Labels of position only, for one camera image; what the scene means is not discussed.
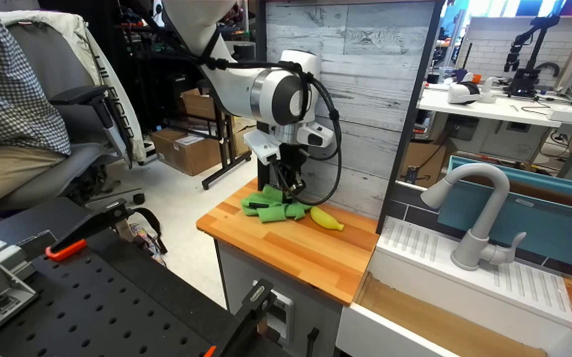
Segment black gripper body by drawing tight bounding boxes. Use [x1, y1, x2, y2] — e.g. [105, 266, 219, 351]
[256, 145, 308, 191]

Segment green towel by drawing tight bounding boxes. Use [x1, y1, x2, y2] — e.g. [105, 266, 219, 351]
[240, 185, 316, 226]

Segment yellow toy banana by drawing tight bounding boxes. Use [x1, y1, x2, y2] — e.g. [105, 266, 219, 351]
[308, 205, 348, 234]

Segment black metal stand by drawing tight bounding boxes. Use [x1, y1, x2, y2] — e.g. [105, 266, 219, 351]
[195, 66, 256, 193]

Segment white base cabinet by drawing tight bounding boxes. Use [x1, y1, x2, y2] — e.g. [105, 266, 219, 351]
[213, 236, 356, 357]

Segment large cardboard box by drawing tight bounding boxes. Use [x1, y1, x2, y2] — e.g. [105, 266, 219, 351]
[149, 127, 227, 179]

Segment small cardboard box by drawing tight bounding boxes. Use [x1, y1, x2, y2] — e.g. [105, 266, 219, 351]
[179, 87, 219, 123]

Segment orange and black bar clamp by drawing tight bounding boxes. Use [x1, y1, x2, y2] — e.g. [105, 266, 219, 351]
[44, 199, 135, 264]
[203, 276, 280, 357]

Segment cardboard box under desk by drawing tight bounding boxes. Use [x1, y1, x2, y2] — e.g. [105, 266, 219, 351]
[395, 139, 455, 189]

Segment grey wood plank panel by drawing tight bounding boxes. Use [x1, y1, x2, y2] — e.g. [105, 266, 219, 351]
[262, 0, 445, 224]

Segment white sink basin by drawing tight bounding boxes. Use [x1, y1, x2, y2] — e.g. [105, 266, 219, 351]
[334, 216, 572, 357]

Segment grey kitchen faucet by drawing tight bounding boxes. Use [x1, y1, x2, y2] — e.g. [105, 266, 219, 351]
[419, 161, 530, 274]

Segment grey office chair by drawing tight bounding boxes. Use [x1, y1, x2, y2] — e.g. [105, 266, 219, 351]
[0, 8, 159, 214]

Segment black perforated breadboard table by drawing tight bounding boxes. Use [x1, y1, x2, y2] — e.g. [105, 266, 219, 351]
[0, 197, 288, 357]

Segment white background desk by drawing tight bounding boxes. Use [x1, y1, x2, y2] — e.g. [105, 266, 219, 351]
[415, 84, 572, 129]

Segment teal plastic panel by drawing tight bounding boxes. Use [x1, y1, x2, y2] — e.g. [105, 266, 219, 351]
[435, 155, 572, 270]

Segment person in checkered shirt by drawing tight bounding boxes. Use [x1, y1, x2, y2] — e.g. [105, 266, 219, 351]
[0, 0, 74, 228]

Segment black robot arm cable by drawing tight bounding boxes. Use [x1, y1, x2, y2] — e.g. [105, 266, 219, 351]
[195, 28, 346, 208]

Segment black frame post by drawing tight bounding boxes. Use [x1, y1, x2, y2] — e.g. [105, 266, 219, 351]
[373, 0, 449, 234]

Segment black cabinet handle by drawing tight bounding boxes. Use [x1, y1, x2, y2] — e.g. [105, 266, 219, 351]
[304, 325, 322, 357]

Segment aluminium corner bracket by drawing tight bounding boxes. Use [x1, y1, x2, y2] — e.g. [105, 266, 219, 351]
[0, 264, 40, 331]

